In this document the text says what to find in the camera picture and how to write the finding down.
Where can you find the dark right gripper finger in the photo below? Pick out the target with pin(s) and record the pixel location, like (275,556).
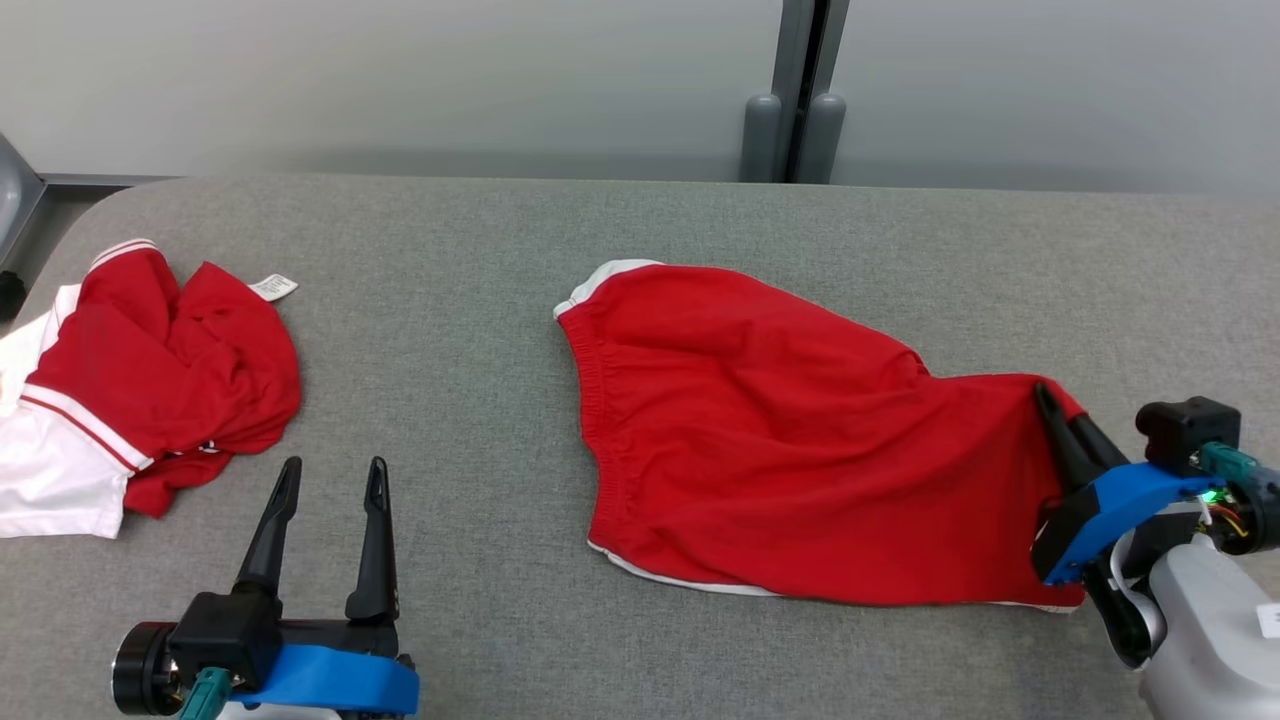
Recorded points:
(1100,445)
(1060,440)

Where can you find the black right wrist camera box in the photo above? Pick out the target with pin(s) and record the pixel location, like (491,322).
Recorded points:
(1185,430)

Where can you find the red shorts with white trim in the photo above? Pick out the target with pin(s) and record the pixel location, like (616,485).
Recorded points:
(780,440)

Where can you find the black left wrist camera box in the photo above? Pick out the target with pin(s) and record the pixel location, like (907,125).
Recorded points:
(225,640)

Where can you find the red white basketball jersey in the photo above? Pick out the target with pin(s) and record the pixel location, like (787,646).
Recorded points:
(150,380)

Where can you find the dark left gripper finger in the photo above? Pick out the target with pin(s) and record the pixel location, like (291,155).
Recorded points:
(270,530)
(375,545)

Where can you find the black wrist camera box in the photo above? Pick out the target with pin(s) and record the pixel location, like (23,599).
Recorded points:
(225,640)
(1185,430)

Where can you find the grey wall partition post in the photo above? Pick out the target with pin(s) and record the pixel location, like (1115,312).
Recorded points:
(795,90)

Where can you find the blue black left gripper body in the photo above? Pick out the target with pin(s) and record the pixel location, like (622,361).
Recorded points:
(330,675)

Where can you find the grey metal cart with caster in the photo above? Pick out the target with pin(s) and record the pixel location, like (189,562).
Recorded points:
(15,210)

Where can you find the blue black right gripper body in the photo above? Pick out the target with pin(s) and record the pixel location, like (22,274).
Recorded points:
(1110,510)

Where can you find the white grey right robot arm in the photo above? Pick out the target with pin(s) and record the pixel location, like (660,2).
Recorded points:
(1210,630)

